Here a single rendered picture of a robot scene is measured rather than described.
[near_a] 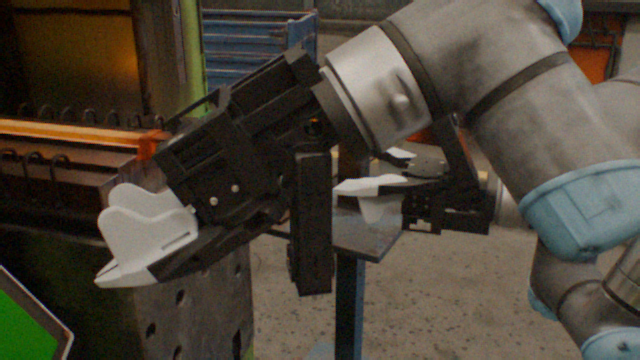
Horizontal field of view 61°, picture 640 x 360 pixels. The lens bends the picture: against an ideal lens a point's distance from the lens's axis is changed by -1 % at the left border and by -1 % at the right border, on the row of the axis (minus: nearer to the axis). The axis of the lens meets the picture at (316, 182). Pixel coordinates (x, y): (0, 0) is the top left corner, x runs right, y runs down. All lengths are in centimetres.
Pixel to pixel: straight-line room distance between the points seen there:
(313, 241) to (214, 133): 10
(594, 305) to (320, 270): 37
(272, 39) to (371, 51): 412
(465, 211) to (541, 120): 42
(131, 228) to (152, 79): 78
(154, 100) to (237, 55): 346
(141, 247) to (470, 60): 24
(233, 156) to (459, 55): 15
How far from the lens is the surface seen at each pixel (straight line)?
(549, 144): 33
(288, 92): 34
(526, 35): 35
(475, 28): 34
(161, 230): 37
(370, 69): 34
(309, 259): 38
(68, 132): 93
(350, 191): 68
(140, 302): 80
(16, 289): 52
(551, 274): 75
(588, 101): 35
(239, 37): 455
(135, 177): 85
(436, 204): 71
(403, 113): 34
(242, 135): 33
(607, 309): 67
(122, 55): 114
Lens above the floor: 128
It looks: 24 degrees down
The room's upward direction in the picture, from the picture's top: straight up
